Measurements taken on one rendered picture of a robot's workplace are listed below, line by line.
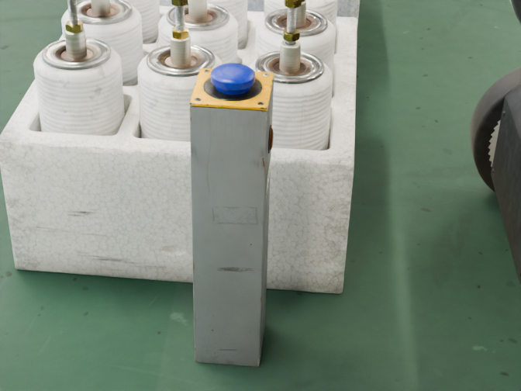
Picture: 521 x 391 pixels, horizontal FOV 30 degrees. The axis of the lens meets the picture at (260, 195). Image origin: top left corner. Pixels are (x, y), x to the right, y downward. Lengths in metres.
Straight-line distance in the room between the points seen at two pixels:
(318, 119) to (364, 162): 0.33
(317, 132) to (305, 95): 0.05
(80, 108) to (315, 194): 0.27
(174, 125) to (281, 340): 0.26
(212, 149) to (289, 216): 0.22
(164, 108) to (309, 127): 0.16
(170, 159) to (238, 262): 0.16
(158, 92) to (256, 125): 0.21
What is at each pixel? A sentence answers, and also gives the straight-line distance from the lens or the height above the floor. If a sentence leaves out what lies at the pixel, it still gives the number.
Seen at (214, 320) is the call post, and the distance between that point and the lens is 1.01.
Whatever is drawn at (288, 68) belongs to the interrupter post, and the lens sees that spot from 1.06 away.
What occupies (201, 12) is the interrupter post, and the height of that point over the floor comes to 0.26.
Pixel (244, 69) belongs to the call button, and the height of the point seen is 0.33.
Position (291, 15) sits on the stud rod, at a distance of 1.04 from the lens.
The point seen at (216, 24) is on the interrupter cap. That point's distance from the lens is 1.16.
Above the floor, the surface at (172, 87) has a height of 0.24.
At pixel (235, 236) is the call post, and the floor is 0.17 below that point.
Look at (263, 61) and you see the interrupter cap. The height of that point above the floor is 0.25.
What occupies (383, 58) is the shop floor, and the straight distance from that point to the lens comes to 1.68.
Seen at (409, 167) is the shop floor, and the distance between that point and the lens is 1.39.
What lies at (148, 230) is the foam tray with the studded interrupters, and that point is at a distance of 1.11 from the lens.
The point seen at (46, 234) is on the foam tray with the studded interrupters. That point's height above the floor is 0.06.
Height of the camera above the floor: 0.73
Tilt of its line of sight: 34 degrees down
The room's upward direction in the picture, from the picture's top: 2 degrees clockwise
